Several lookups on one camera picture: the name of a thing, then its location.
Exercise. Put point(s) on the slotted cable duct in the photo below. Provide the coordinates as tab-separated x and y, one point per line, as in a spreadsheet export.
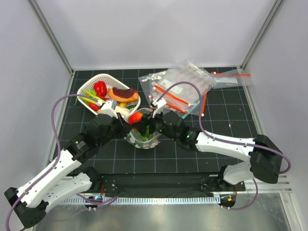
76	200

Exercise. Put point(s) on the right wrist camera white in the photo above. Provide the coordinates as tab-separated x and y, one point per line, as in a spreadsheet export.
157	106

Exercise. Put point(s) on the dark red sausage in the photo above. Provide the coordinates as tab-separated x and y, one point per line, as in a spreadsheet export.
125	94

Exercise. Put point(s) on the white perforated plastic basket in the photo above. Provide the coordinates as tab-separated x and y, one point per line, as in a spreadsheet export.
110	83

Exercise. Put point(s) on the left aluminium frame post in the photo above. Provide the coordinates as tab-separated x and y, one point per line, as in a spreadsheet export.
50	34

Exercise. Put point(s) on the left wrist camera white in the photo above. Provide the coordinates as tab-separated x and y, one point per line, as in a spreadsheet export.
109	109

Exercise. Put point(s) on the flat zip bag red zipper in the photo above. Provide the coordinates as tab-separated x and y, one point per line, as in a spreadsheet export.
231	79

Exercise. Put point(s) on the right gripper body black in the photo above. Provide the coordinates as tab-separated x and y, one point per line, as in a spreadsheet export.
156	124

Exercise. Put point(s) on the yellow pepper piece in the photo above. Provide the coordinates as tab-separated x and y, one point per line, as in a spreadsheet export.
122	105

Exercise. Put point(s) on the red bell pepper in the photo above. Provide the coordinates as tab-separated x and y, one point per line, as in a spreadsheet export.
100	88

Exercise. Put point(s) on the aluminium frame post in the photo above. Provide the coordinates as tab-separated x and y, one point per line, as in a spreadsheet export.
275	8
50	34

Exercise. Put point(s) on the right aluminium frame post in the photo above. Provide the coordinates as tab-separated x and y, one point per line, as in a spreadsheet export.
275	8

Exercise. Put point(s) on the orange red tomato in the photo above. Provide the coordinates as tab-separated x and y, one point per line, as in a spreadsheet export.
135	118

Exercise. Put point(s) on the green lettuce head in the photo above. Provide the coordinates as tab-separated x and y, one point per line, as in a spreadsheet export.
146	137

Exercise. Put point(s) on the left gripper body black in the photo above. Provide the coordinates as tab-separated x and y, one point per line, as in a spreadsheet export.
117	131

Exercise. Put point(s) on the black grid cutting mat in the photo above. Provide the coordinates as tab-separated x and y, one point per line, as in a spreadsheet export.
227	112

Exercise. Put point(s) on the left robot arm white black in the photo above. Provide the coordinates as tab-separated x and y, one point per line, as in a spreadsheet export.
32	201

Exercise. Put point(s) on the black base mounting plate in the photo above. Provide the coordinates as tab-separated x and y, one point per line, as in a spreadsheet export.
169	185

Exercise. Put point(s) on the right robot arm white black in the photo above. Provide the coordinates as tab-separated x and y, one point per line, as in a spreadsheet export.
259	157

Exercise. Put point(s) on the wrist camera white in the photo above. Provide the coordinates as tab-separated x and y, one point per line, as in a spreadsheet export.
109	109
157	106

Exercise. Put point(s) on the pile of zip bags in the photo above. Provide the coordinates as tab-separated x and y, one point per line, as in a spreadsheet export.
184	87

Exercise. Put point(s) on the red chili pepper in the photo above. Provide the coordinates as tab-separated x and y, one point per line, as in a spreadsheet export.
94	107

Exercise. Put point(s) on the clear dotted zip bag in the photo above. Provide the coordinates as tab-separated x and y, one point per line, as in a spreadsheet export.
148	141

